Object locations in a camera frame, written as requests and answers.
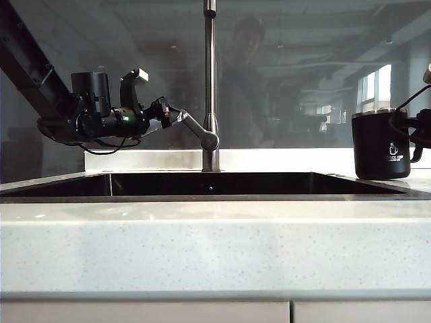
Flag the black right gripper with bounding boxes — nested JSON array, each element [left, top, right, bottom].
[[405, 108, 431, 149]]

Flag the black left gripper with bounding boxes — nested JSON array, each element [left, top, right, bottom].
[[110, 96, 188, 136]]

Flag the steel faucet lever handle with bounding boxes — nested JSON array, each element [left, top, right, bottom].
[[178, 110, 221, 151]]

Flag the black mug with steel rim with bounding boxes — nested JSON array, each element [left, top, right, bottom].
[[350, 108, 426, 181]]

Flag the stainless steel sink faucet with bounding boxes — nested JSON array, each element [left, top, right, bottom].
[[201, 0, 222, 172]]

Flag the black undermount sink basin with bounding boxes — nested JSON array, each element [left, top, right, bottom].
[[0, 171, 410, 203]]

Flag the narrow grey cabinet door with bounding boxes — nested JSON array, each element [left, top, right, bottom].
[[293, 301, 431, 323]]

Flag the wide grey cabinet door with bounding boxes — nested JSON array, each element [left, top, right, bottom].
[[0, 300, 291, 323]]

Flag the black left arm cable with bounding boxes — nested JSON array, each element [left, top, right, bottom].
[[78, 135, 143, 156]]

